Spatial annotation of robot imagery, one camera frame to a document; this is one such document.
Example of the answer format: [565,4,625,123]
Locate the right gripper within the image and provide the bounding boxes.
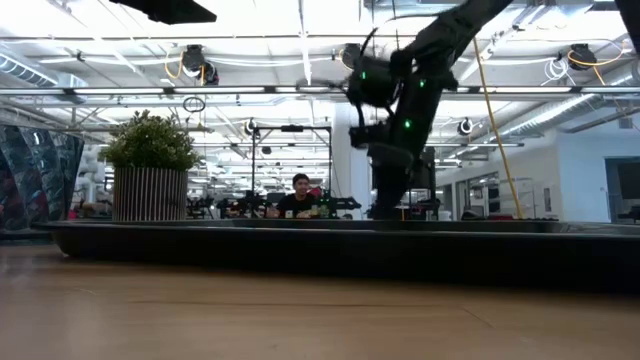
[348,119,417,221]

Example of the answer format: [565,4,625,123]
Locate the black serving tray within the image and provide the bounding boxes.
[32,218,640,292]

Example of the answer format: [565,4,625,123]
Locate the white building column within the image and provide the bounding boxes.
[332,102,374,220]

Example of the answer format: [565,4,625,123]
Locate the long ceiling light bar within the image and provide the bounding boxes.
[0,85,640,96]

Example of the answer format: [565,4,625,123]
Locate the person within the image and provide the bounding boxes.
[275,173,321,220]

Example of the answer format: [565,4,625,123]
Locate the small potted green plant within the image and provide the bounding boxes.
[98,109,204,223]

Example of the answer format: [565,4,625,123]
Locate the hanging black cable loop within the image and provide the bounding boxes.
[182,95,207,114]

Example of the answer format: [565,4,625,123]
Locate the yellow hanging cable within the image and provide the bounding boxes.
[472,37,524,220]

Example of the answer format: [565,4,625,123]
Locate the background black frame station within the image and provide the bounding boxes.
[251,124,334,201]

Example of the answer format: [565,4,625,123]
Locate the silver ceiling air duct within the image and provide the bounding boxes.
[492,74,640,144]
[0,49,89,91]

